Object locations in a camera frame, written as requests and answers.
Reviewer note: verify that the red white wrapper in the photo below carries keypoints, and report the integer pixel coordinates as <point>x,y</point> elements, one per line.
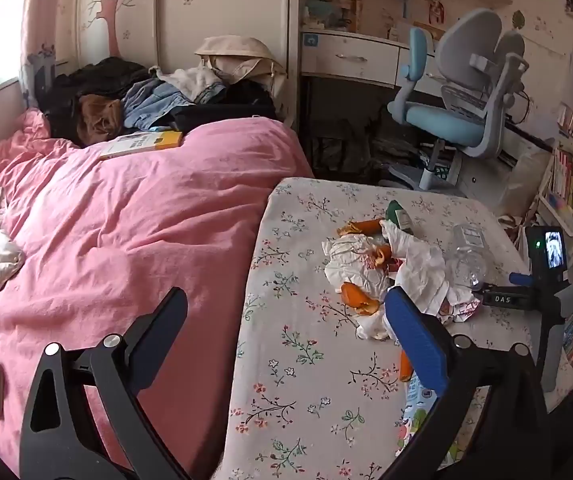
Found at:
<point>459,310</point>

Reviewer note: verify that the white study desk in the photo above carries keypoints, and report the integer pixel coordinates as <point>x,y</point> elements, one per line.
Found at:
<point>416,60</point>

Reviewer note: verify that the blue denim garment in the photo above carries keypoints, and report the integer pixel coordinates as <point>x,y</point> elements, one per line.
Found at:
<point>151,102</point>

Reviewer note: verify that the dark storage bag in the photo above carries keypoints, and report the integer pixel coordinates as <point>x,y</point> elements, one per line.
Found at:
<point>341,152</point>

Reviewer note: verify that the translucent plastic bag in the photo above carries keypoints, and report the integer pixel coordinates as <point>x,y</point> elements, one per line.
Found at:
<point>529,180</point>

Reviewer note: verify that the floral tablecloth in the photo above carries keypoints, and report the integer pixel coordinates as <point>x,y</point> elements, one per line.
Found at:
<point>306,310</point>

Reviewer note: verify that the beige bag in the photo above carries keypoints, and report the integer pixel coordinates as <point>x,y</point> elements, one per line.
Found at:
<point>239,57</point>

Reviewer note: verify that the blue grey desk chair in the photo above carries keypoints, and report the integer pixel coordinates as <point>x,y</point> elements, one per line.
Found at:
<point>446,122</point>

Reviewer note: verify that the orange peel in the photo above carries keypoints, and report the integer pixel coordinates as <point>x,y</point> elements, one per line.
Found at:
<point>405,366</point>
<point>359,300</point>
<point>382,255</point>

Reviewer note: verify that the colourful drink carton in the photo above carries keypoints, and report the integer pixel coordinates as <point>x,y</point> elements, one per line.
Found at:
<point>416,410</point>

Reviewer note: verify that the black jacket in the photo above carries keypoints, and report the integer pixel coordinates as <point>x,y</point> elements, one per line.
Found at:
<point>96,75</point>

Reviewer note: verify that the white grey cloth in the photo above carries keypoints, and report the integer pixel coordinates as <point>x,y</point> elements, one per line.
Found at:
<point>191,82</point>

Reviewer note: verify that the orange red packet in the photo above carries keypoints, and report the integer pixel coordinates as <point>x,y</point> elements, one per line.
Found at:
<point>391,264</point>

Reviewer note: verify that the yellow book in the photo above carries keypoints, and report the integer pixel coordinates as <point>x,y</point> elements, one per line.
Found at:
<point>141,142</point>

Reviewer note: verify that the white paper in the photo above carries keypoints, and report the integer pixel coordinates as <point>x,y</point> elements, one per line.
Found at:
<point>349,265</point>

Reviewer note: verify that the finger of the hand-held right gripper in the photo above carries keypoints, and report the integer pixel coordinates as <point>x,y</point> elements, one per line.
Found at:
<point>521,280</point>

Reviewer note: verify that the printed pink curtain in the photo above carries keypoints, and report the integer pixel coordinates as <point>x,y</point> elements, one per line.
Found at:
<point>36,75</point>

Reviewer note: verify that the pink blanket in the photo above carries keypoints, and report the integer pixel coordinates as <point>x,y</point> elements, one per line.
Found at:
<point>141,210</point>

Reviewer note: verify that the black folded garment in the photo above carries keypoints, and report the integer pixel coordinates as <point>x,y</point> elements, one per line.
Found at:
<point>231,110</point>

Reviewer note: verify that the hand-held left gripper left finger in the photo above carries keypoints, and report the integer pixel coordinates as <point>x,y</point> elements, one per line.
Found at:
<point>161,330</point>

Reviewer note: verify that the red orange snack wrapper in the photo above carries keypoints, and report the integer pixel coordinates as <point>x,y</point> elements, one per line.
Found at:
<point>416,260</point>

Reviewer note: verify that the clear plastic bottle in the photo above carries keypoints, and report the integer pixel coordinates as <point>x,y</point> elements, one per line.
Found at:
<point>466,255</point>

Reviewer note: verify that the brown cloth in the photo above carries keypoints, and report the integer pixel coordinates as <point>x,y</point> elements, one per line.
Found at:
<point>99,117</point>

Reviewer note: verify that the green plush toy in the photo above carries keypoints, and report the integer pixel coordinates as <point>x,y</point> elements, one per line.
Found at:
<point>394,210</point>

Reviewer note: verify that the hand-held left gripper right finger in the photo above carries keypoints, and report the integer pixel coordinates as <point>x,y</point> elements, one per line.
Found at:
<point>416,340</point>

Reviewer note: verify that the white desk drawer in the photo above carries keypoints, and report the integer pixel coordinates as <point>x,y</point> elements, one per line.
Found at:
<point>346,57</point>

